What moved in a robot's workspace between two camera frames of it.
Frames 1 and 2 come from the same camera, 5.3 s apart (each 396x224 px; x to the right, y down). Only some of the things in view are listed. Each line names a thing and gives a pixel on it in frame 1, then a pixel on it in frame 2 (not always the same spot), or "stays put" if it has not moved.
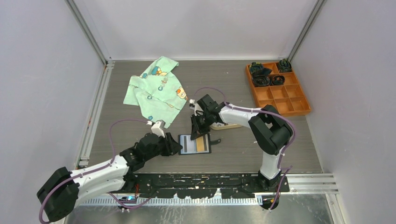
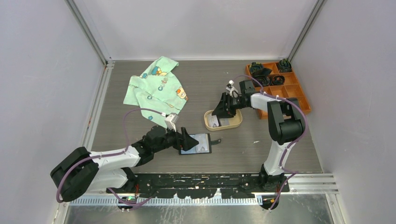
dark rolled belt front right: x=278 y=80 stays put
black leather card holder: x=199 y=145 stays put
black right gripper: x=197 y=130 to x=222 y=110
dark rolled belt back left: x=256 y=68 stays put
